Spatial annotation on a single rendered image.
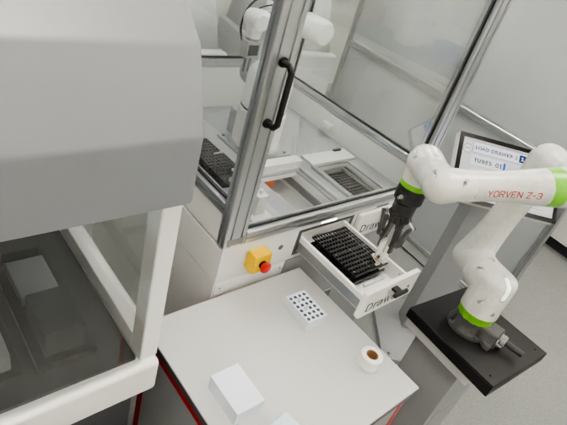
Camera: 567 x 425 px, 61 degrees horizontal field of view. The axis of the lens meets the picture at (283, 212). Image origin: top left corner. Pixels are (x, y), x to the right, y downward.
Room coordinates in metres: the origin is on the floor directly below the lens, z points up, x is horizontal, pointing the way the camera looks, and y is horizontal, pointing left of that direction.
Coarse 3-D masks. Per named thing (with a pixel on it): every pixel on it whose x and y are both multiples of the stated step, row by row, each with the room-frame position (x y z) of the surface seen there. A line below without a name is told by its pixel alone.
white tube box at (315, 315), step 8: (288, 296) 1.20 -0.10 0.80; (296, 296) 1.21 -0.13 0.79; (304, 296) 1.22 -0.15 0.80; (288, 304) 1.18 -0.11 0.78; (296, 304) 1.17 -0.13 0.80; (304, 304) 1.18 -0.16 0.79; (312, 304) 1.20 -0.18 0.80; (296, 312) 1.15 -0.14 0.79; (304, 312) 1.15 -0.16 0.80; (312, 312) 1.16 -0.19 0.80; (320, 312) 1.17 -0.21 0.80; (304, 320) 1.12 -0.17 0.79; (312, 320) 1.12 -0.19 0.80; (320, 320) 1.15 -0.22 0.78; (304, 328) 1.11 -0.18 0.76
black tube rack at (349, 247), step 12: (324, 240) 1.42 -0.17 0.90; (336, 240) 1.44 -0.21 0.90; (348, 240) 1.47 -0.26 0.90; (360, 240) 1.49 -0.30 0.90; (324, 252) 1.39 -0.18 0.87; (336, 252) 1.37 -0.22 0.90; (348, 252) 1.39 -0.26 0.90; (360, 252) 1.42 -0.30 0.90; (372, 252) 1.45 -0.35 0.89; (336, 264) 1.34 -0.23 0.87; (348, 264) 1.33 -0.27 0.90; (360, 264) 1.35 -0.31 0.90; (372, 264) 1.37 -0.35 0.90; (348, 276) 1.30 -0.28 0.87; (360, 276) 1.32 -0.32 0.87
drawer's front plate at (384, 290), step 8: (408, 272) 1.35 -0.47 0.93; (416, 272) 1.36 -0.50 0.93; (392, 280) 1.28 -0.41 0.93; (400, 280) 1.29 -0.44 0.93; (408, 280) 1.34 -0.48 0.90; (376, 288) 1.21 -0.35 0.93; (384, 288) 1.23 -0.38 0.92; (408, 288) 1.37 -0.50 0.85; (368, 296) 1.17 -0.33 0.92; (376, 296) 1.21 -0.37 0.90; (384, 296) 1.25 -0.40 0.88; (400, 296) 1.34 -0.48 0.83; (360, 304) 1.17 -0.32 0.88; (368, 304) 1.19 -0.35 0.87; (376, 304) 1.23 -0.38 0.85; (384, 304) 1.27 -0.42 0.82; (360, 312) 1.17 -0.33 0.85; (368, 312) 1.21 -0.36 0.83
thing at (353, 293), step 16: (336, 224) 1.56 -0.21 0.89; (304, 240) 1.39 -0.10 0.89; (368, 240) 1.51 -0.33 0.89; (304, 256) 1.37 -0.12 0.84; (320, 256) 1.33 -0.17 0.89; (320, 272) 1.31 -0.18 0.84; (336, 272) 1.28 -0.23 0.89; (384, 272) 1.43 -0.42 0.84; (400, 272) 1.40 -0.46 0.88; (336, 288) 1.26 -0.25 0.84; (352, 288) 1.23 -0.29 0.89; (368, 288) 1.31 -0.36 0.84; (352, 304) 1.21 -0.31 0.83
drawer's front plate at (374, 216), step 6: (372, 210) 1.68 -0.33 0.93; (378, 210) 1.70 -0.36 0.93; (360, 216) 1.62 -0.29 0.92; (366, 216) 1.64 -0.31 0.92; (372, 216) 1.67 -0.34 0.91; (378, 216) 1.70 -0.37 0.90; (360, 222) 1.62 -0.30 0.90; (366, 222) 1.65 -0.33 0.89; (372, 222) 1.68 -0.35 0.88; (354, 228) 1.62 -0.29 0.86; (360, 228) 1.63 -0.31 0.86
